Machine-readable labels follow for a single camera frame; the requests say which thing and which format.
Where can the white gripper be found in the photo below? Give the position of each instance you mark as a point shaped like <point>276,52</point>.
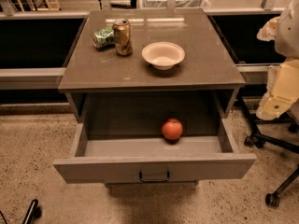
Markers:
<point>288,36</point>

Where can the red apple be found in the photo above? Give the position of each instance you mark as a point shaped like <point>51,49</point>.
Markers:
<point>172,129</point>

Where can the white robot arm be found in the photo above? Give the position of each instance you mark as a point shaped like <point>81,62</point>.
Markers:
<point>287,37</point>

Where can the grey cabinet with counter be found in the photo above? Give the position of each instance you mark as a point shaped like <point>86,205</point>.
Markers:
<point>206,66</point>

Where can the open grey top drawer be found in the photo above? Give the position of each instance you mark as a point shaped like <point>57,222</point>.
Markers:
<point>120,135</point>

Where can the white paper bowl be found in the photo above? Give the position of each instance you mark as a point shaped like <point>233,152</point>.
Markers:
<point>163,55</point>

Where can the clear plastic bin background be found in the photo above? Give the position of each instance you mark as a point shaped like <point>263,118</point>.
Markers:
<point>143,4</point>

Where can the gold soda can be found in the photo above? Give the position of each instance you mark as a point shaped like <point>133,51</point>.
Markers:
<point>122,37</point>

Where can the green crushed can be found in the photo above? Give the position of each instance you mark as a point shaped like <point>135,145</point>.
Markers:
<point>103,38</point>

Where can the black caster bottom left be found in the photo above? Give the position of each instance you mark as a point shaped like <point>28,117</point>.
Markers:
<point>33,212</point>

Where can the black drawer handle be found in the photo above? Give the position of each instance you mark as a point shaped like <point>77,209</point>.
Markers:
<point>154,178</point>

